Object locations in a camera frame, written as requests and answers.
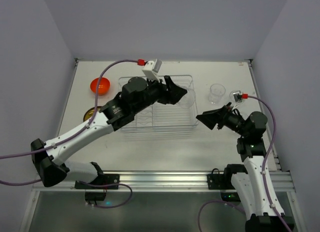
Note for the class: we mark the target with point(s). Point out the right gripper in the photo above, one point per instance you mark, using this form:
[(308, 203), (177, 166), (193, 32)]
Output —
[(222, 117)]

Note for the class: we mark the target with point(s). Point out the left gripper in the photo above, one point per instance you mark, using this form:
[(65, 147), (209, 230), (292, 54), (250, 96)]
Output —
[(163, 90)]

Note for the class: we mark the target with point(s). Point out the clear glass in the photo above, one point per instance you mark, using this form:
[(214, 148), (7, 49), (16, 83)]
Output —
[(188, 99), (231, 96), (216, 93)]

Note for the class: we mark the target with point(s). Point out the orange bowl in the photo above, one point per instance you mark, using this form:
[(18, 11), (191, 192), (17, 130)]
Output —
[(102, 87)]

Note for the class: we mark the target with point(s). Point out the yellow patterned plate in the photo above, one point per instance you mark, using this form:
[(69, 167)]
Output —
[(89, 114)]

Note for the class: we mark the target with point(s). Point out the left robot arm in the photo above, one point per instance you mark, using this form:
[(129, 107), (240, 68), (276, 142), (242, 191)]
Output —
[(52, 162)]

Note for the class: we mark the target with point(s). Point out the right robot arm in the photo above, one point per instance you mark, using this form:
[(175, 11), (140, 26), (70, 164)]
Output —
[(251, 179)]

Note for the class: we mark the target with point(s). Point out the clear plastic dish rack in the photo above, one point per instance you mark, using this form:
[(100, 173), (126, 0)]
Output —
[(162, 118)]

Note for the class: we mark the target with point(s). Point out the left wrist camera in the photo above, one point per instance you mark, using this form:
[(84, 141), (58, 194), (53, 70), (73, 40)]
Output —
[(151, 70)]

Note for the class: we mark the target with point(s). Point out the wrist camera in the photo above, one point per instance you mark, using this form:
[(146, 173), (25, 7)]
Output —
[(151, 70), (238, 99)]

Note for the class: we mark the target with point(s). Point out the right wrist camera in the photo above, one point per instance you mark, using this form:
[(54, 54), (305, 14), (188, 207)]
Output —
[(238, 99)]

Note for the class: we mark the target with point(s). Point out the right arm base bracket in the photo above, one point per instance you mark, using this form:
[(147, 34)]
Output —
[(217, 180)]

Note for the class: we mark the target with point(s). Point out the aluminium mounting rail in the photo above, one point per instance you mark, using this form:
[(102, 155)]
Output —
[(156, 181)]

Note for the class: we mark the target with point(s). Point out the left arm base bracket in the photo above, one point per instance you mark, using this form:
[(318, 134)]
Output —
[(103, 183)]

